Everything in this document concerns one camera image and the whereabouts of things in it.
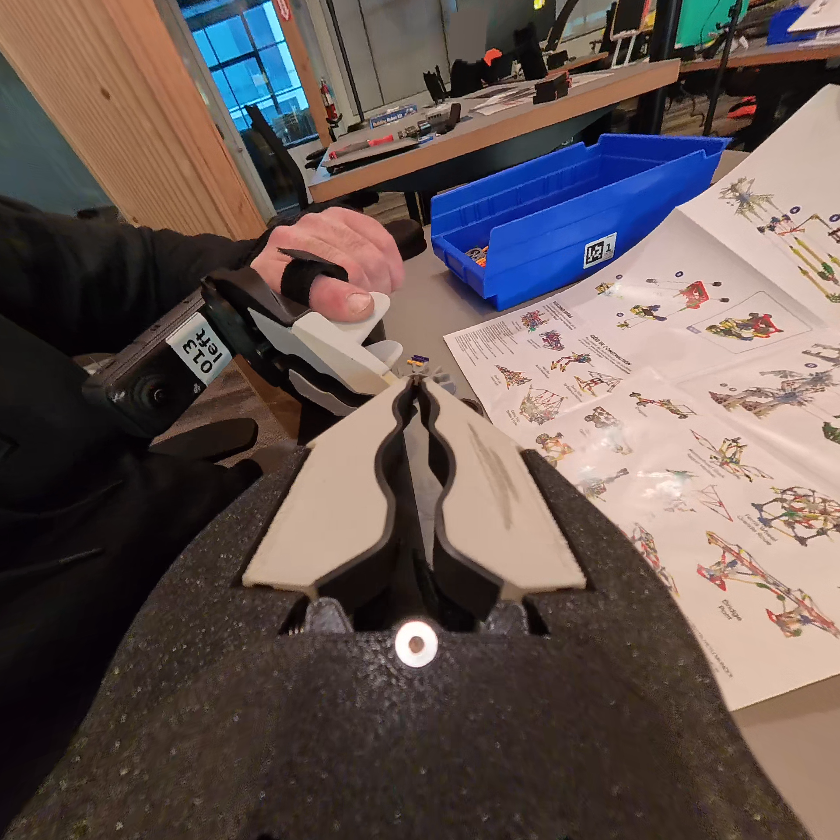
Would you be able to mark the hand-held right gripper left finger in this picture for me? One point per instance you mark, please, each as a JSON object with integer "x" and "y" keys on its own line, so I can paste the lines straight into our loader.
{"x": 328, "y": 512}

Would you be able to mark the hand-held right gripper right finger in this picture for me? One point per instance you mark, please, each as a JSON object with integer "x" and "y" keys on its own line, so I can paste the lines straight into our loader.
{"x": 505, "y": 518}

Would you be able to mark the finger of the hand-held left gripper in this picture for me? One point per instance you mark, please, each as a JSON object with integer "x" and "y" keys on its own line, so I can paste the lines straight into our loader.
{"x": 328, "y": 354}
{"x": 328, "y": 394}

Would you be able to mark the grey snowflake connector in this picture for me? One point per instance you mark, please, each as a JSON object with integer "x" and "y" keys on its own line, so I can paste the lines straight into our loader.
{"x": 438, "y": 382}

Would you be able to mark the pile of colourful toy pieces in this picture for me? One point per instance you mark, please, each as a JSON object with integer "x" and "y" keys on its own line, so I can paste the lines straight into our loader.
{"x": 476, "y": 254}

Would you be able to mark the blue plastic parts bin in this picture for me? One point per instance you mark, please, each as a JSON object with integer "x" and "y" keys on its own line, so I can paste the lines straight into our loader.
{"x": 558, "y": 216}

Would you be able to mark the person's left hand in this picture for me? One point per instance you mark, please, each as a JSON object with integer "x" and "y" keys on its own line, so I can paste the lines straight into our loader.
{"x": 341, "y": 239}

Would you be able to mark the black office chair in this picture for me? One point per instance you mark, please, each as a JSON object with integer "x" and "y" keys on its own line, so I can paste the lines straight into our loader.
{"x": 275, "y": 151}

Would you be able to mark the white printed instruction sheet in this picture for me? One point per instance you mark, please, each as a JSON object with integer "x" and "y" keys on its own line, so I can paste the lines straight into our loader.
{"x": 689, "y": 394}

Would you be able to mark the red fire extinguisher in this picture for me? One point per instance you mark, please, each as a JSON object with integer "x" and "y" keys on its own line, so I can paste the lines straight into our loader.
{"x": 326, "y": 98}

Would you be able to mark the wooden column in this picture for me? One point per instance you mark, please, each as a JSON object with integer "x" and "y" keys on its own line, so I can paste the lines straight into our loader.
{"x": 131, "y": 98}

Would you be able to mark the blue and white box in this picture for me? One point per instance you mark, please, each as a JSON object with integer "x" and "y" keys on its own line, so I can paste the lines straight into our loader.
{"x": 394, "y": 117}

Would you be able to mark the glass window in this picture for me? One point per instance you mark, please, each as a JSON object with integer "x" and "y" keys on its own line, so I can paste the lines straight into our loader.
{"x": 249, "y": 65}

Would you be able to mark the grey table wooden edge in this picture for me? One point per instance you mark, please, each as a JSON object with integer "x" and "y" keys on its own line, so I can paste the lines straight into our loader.
{"x": 754, "y": 56}
{"x": 499, "y": 124}

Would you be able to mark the black block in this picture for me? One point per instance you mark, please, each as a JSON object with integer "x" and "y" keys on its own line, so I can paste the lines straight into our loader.
{"x": 551, "y": 88}

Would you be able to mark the black tripod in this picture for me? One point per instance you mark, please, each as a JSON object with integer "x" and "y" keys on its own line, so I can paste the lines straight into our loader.
{"x": 724, "y": 65}

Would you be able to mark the small blue bin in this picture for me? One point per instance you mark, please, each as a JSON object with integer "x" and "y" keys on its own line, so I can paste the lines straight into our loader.
{"x": 787, "y": 26}

